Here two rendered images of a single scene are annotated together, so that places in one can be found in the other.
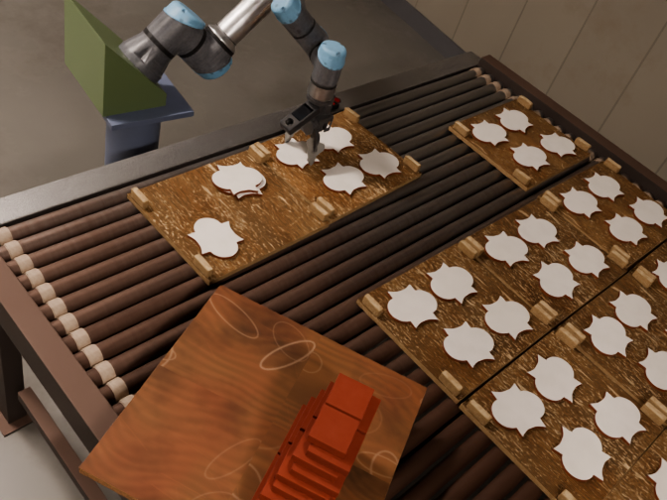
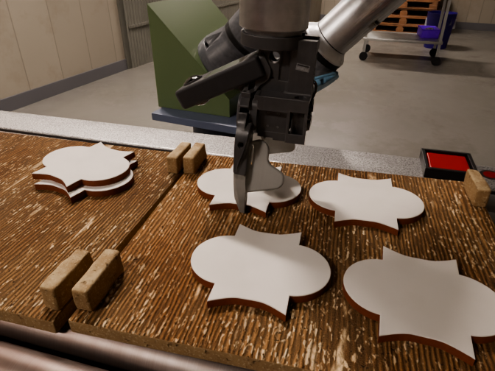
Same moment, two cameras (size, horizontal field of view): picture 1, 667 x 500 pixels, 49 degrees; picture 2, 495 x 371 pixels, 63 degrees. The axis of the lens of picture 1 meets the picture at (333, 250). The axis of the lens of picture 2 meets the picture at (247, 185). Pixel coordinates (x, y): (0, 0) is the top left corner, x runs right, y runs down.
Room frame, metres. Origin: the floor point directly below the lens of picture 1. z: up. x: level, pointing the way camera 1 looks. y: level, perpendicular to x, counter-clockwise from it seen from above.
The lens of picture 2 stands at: (1.57, -0.25, 1.22)
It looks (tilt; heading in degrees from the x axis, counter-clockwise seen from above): 30 degrees down; 73
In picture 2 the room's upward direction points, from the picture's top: straight up
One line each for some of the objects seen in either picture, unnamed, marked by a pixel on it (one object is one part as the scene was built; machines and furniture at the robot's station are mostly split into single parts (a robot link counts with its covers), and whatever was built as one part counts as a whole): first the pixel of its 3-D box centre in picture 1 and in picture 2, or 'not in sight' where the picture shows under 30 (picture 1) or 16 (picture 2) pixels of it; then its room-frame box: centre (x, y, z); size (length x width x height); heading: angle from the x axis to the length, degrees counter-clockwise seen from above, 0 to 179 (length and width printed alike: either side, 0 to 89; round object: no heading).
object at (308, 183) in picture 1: (337, 162); (316, 241); (1.76, 0.08, 0.93); 0.41 x 0.35 x 0.02; 149
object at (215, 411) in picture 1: (271, 425); not in sight; (0.76, 0.00, 1.03); 0.50 x 0.50 x 0.02; 82
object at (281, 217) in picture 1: (231, 210); (9, 197); (1.40, 0.29, 0.93); 0.41 x 0.35 x 0.02; 148
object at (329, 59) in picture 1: (329, 63); not in sight; (1.74, 0.18, 1.24); 0.09 x 0.08 x 0.11; 34
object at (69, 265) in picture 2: (319, 211); (68, 277); (1.49, 0.07, 0.95); 0.06 x 0.02 x 0.03; 58
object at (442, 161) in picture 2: not in sight; (447, 165); (2.04, 0.20, 0.92); 0.06 x 0.06 x 0.01; 57
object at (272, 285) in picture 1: (396, 225); not in sight; (1.61, -0.15, 0.90); 1.95 x 0.05 x 0.05; 147
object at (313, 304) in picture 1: (421, 248); not in sight; (1.55, -0.23, 0.90); 1.95 x 0.05 x 0.05; 147
